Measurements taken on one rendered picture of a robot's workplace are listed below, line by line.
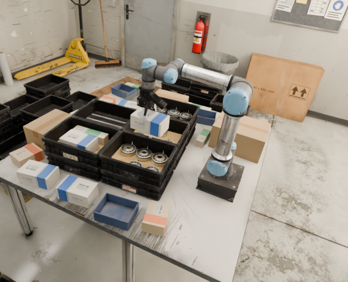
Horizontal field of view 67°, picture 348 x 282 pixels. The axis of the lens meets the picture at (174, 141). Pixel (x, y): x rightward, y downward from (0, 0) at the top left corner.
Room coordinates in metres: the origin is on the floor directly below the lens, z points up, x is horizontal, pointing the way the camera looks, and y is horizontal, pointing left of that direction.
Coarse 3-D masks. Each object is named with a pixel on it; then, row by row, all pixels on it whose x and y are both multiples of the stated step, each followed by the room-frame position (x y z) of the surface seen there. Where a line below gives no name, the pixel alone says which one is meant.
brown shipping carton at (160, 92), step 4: (156, 92) 2.24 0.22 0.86; (160, 92) 2.25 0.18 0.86; (164, 92) 2.27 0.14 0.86; (168, 92) 2.28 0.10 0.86; (172, 92) 2.29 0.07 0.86; (164, 96) 2.19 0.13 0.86; (168, 96) 2.19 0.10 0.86; (172, 96) 2.20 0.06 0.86; (176, 96) 2.21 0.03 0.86; (180, 96) 2.22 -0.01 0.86; (184, 96) 2.23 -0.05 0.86; (188, 96) 2.24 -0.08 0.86; (180, 100) 2.14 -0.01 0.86; (184, 100) 2.15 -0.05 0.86; (188, 100) 2.25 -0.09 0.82
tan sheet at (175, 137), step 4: (140, 132) 1.61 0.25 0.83; (168, 132) 1.66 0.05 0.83; (172, 132) 1.66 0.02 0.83; (152, 136) 1.58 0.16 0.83; (168, 136) 1.61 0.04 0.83; (172, 136) 1.61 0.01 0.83; (176, 136) 1.62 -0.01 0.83; (180, 136) 1.62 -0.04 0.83; (172, 140) 1.55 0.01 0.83; (176, 140) 1.56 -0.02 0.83
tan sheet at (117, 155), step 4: (116, 152) 1.35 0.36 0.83; (112, 156) 1.30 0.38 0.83; (116, 156) 1.31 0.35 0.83; (120, 156) 1.31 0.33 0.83; (124, 156) 1.32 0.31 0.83; (132, 156) 1.33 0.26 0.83; (120, 160) 1.27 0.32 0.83; (124, 160) 1.28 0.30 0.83; (128, 160) 1.28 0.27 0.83; (132, 160) 1.29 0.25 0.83; (136, 160) 1.29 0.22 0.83; (144, 164) 1.26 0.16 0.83; (148, 164) 1.26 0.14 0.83; (152, 164) 1.27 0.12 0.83; (160, 168) 1.24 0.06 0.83
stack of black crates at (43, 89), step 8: (40, 80) 2.81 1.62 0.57; (48, 80) 2.91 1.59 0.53; (56, 80) 2.93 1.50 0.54; (64, 80) 2.88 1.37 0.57; (32, 88) 2.55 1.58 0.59; (40, 88) 2.75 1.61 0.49; (48, 88) 2.77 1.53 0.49; (56, 88) 2.67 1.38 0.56; (64, 88) 2.78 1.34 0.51; (32, 96) 2.56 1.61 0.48; (40, 96) 2.53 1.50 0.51; (64, 96) 2.77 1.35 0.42
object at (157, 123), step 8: (136, 112) 1.37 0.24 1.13; (152, 112) 1.39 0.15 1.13; (136, 120) 1.32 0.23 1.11; (152, 120) 1.30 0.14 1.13; (160, 120) 1.31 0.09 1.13; (168, 120) 1.37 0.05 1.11; (136, 128) 1.32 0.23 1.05; (144, 128) 1.30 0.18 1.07; (152, 128) 1.28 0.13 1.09; (160, 128) 1.27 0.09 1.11; (160, 136) 1.27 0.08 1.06
